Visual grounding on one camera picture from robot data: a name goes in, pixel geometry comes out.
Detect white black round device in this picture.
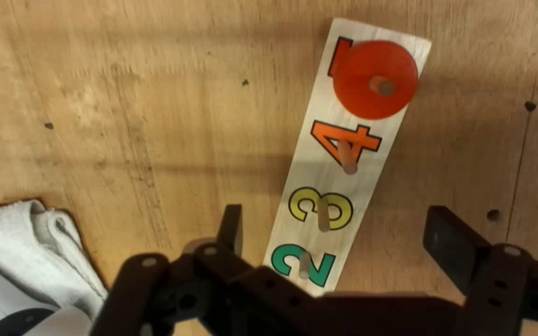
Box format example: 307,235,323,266
0,255,94,336

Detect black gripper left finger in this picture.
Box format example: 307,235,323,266
90,203,266,336

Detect orange ring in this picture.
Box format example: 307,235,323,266
331,39,421,121

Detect numbered wooden peg board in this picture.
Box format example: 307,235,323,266
262,16,434,298

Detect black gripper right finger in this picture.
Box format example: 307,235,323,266
422,203,538,336

